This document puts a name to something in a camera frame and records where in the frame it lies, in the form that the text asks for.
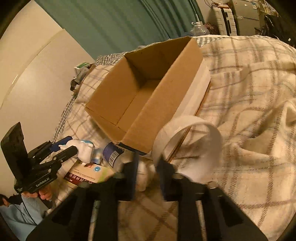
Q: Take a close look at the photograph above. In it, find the green curtain left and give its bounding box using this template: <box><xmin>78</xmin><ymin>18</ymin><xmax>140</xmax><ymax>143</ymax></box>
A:
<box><xmin>37</xmin><ymin>0</ymin><xmax>204</xmax><ymax>59</ymax></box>

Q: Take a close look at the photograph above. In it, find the clear plastic bottle blue label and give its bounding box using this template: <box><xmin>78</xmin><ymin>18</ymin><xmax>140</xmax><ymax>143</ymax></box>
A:
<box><xmin>102</xmin><ymin>142</ymin><xmax>125</xmax><ymax>172</ymax></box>

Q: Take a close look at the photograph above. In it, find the beige plaid blanket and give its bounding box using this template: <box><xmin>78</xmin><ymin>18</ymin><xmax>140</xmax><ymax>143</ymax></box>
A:
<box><xmin>49</xmin><ymin>34</ymin><xmax>296</xmax><ymax>241</ymax></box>

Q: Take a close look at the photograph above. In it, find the white bear figurine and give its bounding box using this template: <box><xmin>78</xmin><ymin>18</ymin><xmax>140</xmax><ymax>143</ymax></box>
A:
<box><xmin>59</xmin><ymin>140</ymin><xmax>95</xmax><ymax>164</ymax></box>

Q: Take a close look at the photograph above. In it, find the person's left hand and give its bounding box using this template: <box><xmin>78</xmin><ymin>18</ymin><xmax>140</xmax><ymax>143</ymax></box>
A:
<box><xmin>22</xmin><ymin>185</ymin><xmax>53</xmax><ymax>201</ymax></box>

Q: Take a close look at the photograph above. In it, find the small cardboard box with clutter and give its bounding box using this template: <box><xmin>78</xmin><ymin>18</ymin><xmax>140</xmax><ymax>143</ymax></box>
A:
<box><xmin>70</xmin><ymin>62</ymin><xmax>95</xmax><ymax>93</ymax></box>

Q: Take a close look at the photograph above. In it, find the large water jug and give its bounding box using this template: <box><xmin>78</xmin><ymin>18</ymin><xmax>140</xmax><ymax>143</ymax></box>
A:
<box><xmin>190</xmin><ymin>22</ymin><xmax>210</xmax><ymax>37</ymax></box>

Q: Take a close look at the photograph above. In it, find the person's light blue sleeve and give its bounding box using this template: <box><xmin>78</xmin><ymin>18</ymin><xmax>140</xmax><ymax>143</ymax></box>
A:
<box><xmin>1</xmin><ymin>194</ymin><xmax>48</xmax><ymax>240</ymax></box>

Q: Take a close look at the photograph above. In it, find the chair with black jacket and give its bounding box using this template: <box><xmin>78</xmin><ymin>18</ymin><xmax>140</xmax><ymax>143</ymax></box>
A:
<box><xmin>255</xmin><ymin>15</ymin><xmax>295</xmax><ymax>48</ymax></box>

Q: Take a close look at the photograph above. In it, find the white tape roll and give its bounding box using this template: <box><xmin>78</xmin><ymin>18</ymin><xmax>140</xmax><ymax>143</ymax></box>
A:
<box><xmin>151</xmin><ymin>115</ymin><xmax>222</xmax><ymax>182</ymax></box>

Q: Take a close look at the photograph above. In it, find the medicine box with barcode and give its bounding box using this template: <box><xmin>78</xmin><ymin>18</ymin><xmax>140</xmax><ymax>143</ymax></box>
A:
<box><xmin>64</xmin><ymin>161</ymin><xmax>114</xmax><ymax>188</ymax></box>

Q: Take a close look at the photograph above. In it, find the large open cardboard box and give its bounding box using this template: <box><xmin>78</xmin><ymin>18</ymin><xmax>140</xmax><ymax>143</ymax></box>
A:
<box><xmin>85</xmin><ymin>37</ymin><xmax>210</xmax><ymax>155</ymax></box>

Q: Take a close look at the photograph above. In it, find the silver mini fridge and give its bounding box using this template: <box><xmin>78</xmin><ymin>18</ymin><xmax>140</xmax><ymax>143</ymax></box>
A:
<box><xmin>229</xmin><ymin>1</ymin><xmax>260</xmax><ymax>36</ymax></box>

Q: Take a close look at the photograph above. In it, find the white suitcase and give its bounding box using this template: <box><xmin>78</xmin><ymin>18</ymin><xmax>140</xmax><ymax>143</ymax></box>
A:
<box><xmin>212</xmin><ymin>7</ymin><xmax>237</xmax><ymax>36</ymax></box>

